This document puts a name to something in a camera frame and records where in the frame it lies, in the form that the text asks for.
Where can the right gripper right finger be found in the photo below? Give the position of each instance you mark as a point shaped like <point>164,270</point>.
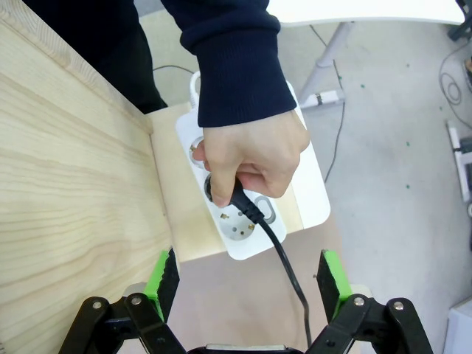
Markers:
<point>328,284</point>

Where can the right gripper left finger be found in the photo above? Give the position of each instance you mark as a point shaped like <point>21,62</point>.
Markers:
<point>167,280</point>

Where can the person's left forearm navy sleeve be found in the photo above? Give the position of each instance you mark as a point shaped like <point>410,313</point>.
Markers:
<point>236,66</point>

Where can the person's left hand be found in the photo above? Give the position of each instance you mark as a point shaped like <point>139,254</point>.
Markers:
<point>258,155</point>

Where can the white power strip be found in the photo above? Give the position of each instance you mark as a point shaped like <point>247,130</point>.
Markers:
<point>258,241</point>

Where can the white-framed wooden riser tray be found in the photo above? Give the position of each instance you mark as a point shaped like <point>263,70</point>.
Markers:
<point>313,177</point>

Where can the light wooden shelf box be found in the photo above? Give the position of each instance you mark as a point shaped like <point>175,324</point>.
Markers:
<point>73,184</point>

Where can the white box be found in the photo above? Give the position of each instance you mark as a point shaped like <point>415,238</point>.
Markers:
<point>461,332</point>

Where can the white table leg base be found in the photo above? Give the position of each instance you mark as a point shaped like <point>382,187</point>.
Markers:
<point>461,162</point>

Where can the person in navy sweater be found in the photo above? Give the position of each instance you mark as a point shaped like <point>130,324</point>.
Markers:
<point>92,37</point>

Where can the white side table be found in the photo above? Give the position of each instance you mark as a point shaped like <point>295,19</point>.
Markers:
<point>368,9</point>

